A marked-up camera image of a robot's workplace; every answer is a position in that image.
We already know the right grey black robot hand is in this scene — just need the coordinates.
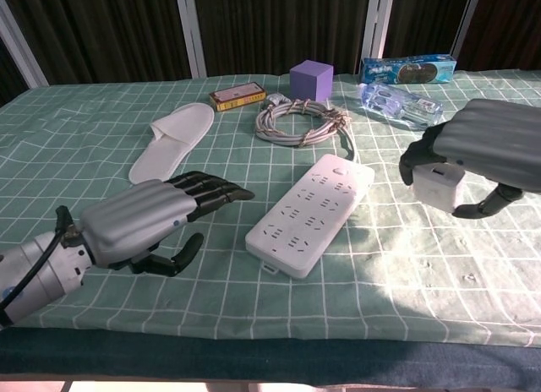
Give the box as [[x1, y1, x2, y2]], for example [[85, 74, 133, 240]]
[[399, 98, 541, 219]]

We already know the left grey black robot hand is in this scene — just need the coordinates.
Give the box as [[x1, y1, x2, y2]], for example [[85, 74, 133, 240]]
[[79, 171, 256, 278]]

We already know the white disposable slipper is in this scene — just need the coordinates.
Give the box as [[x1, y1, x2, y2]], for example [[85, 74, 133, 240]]
[[128, 103, 216, 185]]

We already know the white metal frame post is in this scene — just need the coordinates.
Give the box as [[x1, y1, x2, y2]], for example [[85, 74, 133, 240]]
[[449, 0, 484, 62], [0, 5, 50, 89], [174, 0, 209, 79], [364, 0, 397, 62]]

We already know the small white box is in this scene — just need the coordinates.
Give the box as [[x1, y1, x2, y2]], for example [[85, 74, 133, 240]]
[[412, 162, 466, 211]]

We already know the blue cookie box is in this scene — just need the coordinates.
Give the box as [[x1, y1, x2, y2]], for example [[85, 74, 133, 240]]
[[359, 52, 458, 84]]

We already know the small yellow flat box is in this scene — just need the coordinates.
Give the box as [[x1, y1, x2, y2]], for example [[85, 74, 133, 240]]
[[209, 82, 267, 113]]

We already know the dark blue table underlay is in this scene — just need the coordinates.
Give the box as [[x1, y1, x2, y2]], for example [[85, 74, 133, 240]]
[[0, 326, 541, 388]]

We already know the clear plastic water bottle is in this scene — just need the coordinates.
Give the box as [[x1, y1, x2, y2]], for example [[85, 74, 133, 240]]
[[358, 82, 445, 127]]

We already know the dark curtain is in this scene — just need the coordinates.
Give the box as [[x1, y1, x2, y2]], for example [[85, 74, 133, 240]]
[[0, 0, 541, 95]]

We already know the grey cable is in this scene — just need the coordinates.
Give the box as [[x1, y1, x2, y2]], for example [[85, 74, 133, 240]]
[[254, 94, 359, 164]]

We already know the green checked tablecloth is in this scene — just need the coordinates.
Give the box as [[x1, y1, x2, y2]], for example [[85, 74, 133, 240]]
[[0, 68, 541, 349]]

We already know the white power strip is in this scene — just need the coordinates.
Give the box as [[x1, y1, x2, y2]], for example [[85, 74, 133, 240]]
[[244, 153, 376, 280]]

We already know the purple cube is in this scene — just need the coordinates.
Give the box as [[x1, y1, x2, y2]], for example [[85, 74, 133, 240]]
[[289, 60, 335, 102]]

